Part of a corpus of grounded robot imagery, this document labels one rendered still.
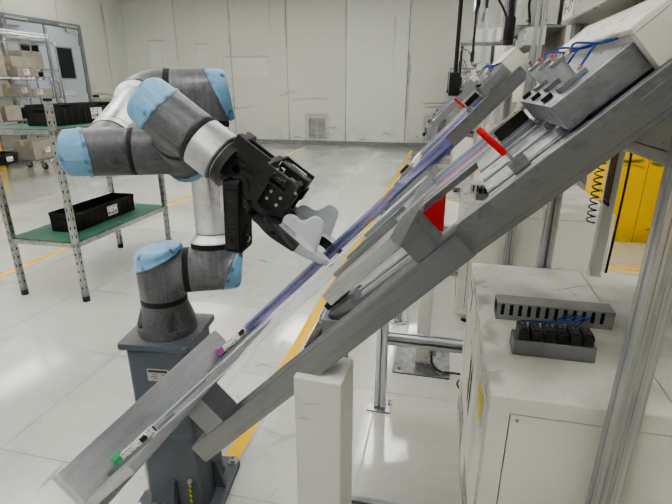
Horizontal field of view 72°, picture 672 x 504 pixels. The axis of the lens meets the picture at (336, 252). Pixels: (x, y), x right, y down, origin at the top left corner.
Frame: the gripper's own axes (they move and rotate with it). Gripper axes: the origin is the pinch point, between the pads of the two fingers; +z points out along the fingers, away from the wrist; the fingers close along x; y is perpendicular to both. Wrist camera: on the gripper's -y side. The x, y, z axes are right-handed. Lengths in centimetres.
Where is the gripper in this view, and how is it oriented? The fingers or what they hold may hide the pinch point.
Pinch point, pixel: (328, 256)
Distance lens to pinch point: 67.2
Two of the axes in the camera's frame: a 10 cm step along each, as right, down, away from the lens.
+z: 7.9, 6.1, -0.2
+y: 5.5, -7.2, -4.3
